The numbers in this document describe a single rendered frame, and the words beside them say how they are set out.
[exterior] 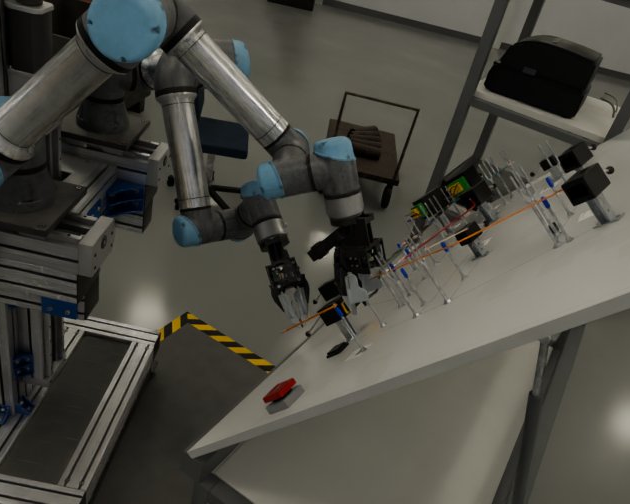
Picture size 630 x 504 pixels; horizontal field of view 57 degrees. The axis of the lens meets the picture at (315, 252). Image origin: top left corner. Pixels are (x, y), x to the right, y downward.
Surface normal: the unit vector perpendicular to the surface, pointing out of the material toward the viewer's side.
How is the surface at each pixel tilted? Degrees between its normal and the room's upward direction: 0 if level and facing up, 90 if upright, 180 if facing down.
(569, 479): 0
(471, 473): 0
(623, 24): 90
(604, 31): 90
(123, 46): 84
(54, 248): 90
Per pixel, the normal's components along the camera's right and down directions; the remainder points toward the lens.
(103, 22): 0.08, 0.47
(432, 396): 0.22, -0.82
